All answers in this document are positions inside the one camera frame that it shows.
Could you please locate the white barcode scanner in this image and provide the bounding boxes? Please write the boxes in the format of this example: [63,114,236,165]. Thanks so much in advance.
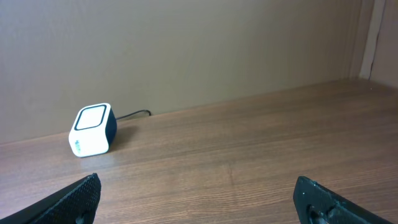
[68,103,117,157]

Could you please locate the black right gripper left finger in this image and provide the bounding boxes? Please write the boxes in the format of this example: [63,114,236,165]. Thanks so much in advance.
[1,173,101,224]

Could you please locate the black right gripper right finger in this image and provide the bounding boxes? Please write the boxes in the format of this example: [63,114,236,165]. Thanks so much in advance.
[293,176,391,224]

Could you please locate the black scanner cable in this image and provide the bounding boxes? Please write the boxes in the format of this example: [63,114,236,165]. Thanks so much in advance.
[115,110,152,121]

